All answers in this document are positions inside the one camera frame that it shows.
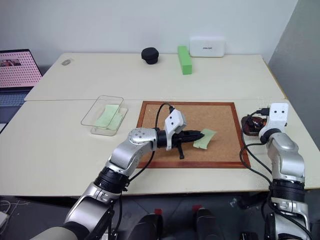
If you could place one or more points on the wood framed cork board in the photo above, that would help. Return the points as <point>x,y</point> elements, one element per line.
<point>225,140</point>

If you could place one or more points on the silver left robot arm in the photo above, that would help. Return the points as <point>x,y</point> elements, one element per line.
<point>125,155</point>

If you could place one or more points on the open laptop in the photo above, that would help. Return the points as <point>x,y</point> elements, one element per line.
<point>17,70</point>

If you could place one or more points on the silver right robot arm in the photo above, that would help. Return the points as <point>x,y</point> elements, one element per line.
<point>285,155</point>

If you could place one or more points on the light green handwritten note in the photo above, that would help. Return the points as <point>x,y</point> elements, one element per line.
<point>206,140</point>

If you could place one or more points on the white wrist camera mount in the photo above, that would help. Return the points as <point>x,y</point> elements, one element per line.
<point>173,120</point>
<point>277,112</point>

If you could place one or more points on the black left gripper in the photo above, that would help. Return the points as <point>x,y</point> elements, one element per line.
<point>181,140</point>

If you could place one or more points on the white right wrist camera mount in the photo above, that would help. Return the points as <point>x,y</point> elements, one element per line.
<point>277,112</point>

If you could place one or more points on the clear plastic box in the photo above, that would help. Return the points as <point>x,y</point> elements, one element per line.
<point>98,130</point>

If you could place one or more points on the dark rounded shape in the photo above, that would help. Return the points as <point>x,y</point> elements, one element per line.
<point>147,227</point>
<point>208,225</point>

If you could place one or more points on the white rounded box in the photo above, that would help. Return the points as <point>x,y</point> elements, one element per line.
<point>207,47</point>

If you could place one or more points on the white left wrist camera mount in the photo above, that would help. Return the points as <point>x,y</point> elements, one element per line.
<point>173,120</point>

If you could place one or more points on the light green paper note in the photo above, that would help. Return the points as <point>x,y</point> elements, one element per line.
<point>117,123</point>
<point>107,115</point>

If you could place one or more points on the grey oval mouse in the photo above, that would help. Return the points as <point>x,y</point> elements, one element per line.
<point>66,62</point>

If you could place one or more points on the black round zip case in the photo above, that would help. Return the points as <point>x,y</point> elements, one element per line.
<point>150,55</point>

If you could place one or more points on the green rectangular block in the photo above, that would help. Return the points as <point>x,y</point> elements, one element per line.
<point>185,61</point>

